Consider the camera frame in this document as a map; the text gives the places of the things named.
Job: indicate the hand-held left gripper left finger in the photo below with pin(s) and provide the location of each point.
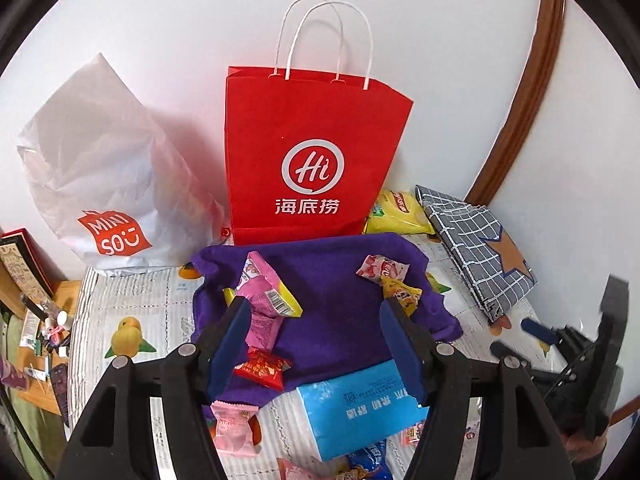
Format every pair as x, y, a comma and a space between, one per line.
227, 345

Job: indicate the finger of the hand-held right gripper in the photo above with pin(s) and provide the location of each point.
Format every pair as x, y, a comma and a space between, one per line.
537, 329
501, 348

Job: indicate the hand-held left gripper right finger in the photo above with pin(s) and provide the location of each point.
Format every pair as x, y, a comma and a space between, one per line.
405, 350

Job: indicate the yellow candy packet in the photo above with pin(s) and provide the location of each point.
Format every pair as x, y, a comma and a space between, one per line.
400, 292

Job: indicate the large pink snack packet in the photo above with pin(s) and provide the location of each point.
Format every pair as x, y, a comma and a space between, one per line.
260, 285

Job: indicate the blue snack packet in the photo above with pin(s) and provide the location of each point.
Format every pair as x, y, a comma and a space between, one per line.
367, 460

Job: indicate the red snack packet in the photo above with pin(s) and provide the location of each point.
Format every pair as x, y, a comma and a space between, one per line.
262, 367

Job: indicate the purple towel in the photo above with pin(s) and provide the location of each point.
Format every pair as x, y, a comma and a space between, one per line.
330, 320

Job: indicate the blue tissue pack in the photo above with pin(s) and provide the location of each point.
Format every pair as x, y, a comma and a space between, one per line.
350, 410

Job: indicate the pink peach snack packet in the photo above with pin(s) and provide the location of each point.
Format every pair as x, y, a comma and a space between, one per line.
232, 427

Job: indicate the pink white candy packet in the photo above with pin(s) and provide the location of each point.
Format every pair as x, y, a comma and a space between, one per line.
380, 267

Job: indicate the fruit print tablecloth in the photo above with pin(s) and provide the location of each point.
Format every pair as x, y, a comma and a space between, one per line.
150, 300

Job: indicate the grey checkered cloth pouch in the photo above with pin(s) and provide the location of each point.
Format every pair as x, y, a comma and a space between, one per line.
475, 245

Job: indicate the yellow chip bag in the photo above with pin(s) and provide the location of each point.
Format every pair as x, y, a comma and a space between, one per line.
395, 215

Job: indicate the panda print snack packet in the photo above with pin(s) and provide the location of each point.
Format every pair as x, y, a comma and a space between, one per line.
300, 472

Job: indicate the wooden nightstand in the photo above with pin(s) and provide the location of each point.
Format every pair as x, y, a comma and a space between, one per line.
70, 292

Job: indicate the cluster of small cosmetics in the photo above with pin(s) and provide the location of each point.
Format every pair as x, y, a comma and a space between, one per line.
50, 330

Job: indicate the purple bottle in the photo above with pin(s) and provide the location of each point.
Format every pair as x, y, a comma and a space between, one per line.
12, 377

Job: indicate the green blanket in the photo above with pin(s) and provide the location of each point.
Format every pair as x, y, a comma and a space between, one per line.
20, 425

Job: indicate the patterned book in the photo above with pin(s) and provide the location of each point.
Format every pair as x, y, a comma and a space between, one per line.
20, 265

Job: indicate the white plastic bag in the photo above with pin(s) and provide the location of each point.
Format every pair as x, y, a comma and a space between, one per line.
100, 160

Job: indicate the red paper bag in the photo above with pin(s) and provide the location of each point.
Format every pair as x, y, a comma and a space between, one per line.
310, 120

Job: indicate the brown wooden door frame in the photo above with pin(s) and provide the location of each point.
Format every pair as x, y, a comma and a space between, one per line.
530, 85

